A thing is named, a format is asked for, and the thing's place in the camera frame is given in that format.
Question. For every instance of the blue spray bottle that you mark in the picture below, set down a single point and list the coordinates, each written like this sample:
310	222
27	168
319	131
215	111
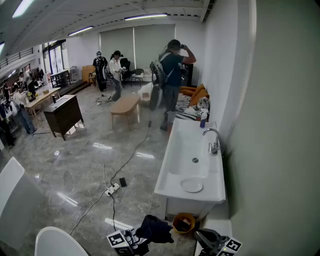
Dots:
203	121

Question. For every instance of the orange waste bin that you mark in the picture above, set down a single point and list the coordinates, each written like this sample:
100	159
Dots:
183	223

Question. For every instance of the oval wooden coffee table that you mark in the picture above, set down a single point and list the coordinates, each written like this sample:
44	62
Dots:
125	105

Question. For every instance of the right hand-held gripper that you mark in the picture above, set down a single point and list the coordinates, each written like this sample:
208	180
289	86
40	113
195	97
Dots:
225	246

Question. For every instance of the white power strip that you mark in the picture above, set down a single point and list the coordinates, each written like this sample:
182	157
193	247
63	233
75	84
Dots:
112	189

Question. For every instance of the grey window roller blind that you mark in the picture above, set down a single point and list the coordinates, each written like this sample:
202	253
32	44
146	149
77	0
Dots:
116	45
153	42

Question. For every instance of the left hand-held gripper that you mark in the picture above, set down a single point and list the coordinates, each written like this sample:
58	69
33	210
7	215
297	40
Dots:
116	240

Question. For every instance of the black shelf unit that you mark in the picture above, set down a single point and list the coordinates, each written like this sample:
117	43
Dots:
60	78

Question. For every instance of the striped cloth pile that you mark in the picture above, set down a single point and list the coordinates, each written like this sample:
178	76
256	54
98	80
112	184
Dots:
198	93

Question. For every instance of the long wooden table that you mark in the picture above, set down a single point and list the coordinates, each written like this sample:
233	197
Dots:
42	96

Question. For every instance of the striped cushion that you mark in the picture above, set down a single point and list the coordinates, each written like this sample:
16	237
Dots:
183	102
186	115

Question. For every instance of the white ceramic sink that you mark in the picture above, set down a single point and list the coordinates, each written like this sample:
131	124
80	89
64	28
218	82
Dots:
190	150

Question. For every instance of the chrome sink drain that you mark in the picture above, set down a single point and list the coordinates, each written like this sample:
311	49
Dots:
195	160

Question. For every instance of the black flat power adapter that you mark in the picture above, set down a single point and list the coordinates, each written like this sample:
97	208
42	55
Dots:
123	182

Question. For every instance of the white bathtub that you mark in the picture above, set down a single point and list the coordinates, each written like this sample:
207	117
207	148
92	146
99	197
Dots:
10	175

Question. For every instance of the ceiling tube light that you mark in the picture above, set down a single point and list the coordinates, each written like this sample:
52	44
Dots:
22	8
80	31
145	16

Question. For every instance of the white plate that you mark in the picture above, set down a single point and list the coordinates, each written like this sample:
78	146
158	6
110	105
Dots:
191	185

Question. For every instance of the pile of grey white clothes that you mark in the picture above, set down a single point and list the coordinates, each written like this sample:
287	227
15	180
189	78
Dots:
200	105

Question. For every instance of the chrome faucet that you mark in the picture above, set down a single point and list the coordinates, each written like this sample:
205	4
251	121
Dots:
215	142

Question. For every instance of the dark wooden cabinet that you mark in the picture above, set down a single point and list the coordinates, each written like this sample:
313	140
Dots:
65	115

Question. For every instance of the dark navy cloth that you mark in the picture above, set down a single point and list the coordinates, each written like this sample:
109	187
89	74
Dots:
155	230

